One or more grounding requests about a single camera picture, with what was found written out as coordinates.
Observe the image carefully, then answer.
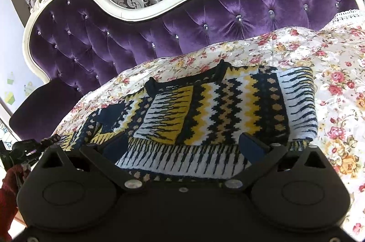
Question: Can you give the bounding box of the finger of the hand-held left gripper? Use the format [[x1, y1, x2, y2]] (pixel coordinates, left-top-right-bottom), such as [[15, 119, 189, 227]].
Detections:
[[40, 134, 62, 146]]

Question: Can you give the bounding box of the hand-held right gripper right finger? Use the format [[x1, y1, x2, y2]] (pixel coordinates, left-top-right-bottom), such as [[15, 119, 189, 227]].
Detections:
[[222, 133, 329, 192]]

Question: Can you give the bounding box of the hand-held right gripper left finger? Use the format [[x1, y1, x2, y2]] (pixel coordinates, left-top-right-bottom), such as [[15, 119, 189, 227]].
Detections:
[[36, 133, 144, 192]]

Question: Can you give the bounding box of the yellow black white patterned sweater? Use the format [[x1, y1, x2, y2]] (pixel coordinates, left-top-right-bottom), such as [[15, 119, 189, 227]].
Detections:
[[61, 60, 318, 182]]

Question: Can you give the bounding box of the person's left forearm red sleeve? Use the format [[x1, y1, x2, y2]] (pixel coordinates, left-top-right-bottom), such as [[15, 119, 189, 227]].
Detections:
[[0, 164, 30, 242]]

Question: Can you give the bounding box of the floral printed blanket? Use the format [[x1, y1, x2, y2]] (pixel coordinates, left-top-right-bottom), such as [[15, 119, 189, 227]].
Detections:
[[51, 25, 365, 237]]

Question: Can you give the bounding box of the purple tufted headboard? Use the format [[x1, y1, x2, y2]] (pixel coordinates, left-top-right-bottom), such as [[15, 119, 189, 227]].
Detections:
[[8, 0, 365, 143]]

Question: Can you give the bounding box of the white lace pillow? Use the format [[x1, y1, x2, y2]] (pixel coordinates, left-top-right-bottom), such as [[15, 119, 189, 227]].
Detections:
[[322, 9, 365, 31]]

